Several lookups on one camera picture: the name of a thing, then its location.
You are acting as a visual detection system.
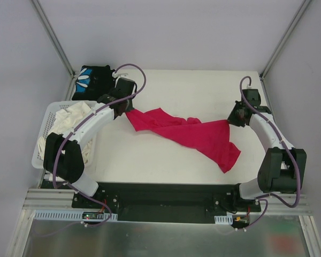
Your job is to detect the pink t shirt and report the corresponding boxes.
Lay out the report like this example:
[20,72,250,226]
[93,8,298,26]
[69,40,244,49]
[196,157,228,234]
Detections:
[126,108,241,173]

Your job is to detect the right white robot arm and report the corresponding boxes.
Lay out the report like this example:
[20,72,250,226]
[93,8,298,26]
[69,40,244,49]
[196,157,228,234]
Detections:
[227,89,307,211]

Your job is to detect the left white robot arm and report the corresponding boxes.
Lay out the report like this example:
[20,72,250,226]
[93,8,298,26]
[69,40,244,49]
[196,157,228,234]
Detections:
[43,77,138,208]

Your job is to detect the black folded t shirt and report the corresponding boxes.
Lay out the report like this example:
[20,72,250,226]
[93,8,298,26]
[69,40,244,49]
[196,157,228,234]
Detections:
[72,65,116,101]

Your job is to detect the cream t shirt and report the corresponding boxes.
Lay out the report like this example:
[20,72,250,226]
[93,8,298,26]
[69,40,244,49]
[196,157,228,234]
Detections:
[36,102,98,164]

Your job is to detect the white plastic laundry basket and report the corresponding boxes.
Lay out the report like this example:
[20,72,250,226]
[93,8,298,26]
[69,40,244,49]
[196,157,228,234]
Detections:
[31,100,101,170]

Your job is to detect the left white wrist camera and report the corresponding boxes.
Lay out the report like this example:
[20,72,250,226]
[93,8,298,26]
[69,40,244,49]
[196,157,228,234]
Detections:
[112,71,128,80]

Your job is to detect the right white cable duct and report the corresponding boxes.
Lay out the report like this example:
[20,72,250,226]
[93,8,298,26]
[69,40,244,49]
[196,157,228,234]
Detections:
[214,215,233,225]

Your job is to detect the white cable duct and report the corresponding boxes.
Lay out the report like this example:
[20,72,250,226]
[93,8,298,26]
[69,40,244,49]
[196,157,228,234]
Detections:
[34,210,118,222]
[214,215,233,225]

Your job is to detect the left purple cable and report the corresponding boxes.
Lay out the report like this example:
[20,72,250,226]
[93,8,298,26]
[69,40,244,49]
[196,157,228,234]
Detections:
[51,63,147,228]

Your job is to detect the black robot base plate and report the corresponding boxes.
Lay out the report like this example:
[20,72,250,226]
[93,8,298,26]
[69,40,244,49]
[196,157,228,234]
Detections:
[72,183,261,224]

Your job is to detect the left aluminium frame post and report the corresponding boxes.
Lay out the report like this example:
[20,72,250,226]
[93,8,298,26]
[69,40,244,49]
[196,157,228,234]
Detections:
[29,0,75,78]

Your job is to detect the aluminium frame post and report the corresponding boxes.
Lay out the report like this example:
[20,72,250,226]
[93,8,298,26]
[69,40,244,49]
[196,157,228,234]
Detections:
[29,0,75,78]
[259,0,313,81]

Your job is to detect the right aluminium frame post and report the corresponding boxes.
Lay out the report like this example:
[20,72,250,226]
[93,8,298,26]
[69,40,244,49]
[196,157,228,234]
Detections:
[259,0,313,81]

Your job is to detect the left white cable duct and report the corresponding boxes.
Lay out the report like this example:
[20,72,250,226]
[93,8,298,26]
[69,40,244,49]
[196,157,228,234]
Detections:
[34,210,118,222]

